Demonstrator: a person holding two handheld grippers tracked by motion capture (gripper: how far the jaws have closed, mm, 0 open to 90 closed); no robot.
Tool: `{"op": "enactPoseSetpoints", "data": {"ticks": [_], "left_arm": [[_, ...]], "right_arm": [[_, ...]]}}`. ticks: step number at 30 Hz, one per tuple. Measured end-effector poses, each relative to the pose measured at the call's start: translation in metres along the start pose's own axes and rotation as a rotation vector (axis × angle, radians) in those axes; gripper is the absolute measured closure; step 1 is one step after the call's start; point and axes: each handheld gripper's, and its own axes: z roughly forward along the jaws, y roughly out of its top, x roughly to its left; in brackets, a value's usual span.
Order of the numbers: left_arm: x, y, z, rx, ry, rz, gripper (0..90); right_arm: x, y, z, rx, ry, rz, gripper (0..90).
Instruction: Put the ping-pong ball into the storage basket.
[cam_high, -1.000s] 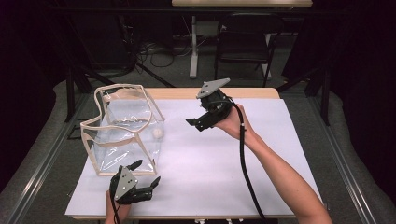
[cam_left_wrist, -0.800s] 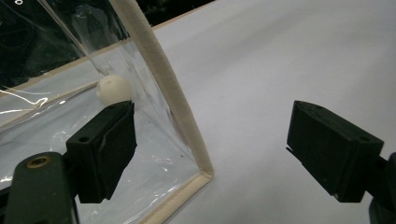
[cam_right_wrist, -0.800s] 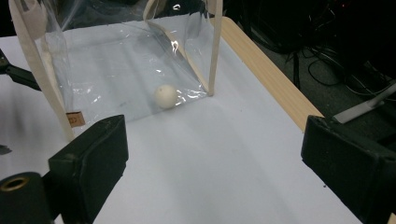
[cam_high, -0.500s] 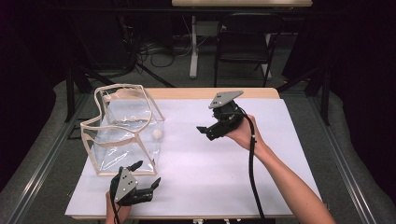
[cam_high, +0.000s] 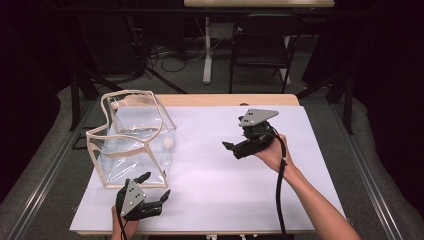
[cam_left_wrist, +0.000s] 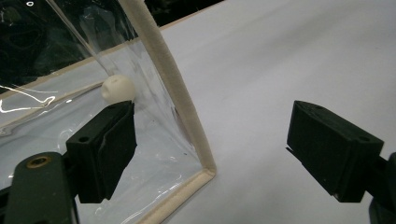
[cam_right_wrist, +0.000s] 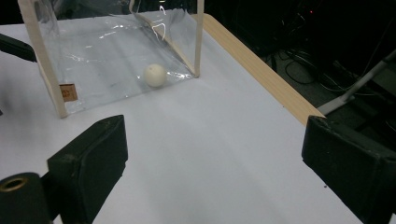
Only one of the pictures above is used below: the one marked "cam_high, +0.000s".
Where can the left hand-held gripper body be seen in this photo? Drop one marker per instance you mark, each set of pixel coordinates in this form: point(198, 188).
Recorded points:
point(132, 198)

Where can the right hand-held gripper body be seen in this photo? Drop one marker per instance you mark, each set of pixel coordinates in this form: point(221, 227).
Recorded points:
point(256, 117)

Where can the clear plastic bag beige trim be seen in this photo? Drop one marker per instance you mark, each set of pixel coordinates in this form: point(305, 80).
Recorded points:
point(133, 140)

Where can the small white ball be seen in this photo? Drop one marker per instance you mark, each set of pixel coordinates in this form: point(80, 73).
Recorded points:
point(168, 143)

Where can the person's left hand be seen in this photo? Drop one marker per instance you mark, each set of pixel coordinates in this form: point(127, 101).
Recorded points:
point(130, 230)

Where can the person's right hand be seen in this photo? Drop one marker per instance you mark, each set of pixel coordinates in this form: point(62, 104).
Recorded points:
point(275, 155)

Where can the wooden table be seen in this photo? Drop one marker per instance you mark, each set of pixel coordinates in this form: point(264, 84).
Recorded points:
point(213, 99)

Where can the white table mat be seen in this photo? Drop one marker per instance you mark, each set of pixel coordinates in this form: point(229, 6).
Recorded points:
point(206, 173)

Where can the black folding chair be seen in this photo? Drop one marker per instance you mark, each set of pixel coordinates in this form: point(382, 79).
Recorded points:
point(263, 43)

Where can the grey box under background table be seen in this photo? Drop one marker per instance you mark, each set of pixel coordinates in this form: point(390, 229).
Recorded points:
point(220, 30)

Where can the black tripod stand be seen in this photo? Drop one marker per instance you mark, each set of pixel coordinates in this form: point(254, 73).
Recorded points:
point(346, 100)
point(86, 83)

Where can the white-legged background table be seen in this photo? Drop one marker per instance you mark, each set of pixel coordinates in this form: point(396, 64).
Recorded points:
point(260, 3)

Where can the dark curtain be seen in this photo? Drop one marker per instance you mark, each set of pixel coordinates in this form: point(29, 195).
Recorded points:
point(393, 100)
point(23, 100)

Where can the metal floor rail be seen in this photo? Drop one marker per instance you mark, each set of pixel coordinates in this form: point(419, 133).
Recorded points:
point(50, 170)
point(366, 173)

